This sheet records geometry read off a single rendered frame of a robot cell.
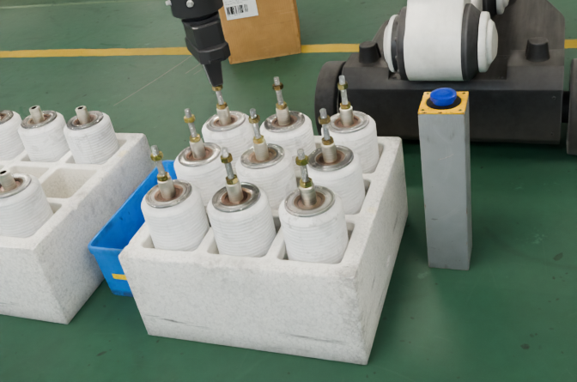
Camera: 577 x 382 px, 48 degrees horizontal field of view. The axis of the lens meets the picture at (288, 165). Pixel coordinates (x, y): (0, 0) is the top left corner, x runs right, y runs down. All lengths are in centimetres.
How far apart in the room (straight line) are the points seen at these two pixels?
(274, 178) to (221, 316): 24
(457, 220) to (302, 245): 30
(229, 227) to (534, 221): 60
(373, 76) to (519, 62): 30
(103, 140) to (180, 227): 39
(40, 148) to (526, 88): 100
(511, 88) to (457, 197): 36
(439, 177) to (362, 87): 42
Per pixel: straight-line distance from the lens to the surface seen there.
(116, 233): 131
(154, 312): 114
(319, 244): 94
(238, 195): 99
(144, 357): 116
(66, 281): 126
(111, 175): 134
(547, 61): 142
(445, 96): 103
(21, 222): 123
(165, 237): 105
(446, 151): 105
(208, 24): 112
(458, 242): 115
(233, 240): 99
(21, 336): 132
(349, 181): 103
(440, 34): 123
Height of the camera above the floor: 79
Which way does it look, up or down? 31 degrees down
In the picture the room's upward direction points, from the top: 11 degrees counter-clockwise
